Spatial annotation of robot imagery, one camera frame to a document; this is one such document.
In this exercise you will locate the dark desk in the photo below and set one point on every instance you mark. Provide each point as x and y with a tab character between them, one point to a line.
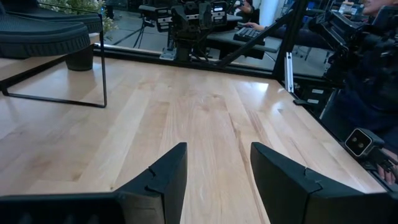
267	46

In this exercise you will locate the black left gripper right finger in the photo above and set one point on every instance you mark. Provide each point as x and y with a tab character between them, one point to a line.
311	205

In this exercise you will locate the small black stereo camera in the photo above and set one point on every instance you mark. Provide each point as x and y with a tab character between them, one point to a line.
360	143

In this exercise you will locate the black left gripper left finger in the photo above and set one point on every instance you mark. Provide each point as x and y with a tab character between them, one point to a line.
93	208

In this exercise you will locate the artificial potted plant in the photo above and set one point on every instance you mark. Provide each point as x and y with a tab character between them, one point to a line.
79	59

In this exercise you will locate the black tripod stand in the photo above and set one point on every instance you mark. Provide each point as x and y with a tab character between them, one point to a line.
140	32

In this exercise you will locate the black labelled equipment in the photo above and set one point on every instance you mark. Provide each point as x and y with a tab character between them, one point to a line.
155	17

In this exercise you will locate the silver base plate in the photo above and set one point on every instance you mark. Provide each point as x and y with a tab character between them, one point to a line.
168	54

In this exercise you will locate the silver frame bracket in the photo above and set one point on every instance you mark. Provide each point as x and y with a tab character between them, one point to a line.
289	73

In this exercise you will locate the black keyboard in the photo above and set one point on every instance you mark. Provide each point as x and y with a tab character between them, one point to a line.
248	34

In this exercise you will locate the person's hand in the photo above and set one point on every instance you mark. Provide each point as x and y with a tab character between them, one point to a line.
387	169
253	26

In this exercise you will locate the person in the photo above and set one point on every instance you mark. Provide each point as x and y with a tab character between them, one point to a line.
248	9
367	102

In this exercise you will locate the white building column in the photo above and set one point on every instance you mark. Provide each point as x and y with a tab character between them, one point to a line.
272	12

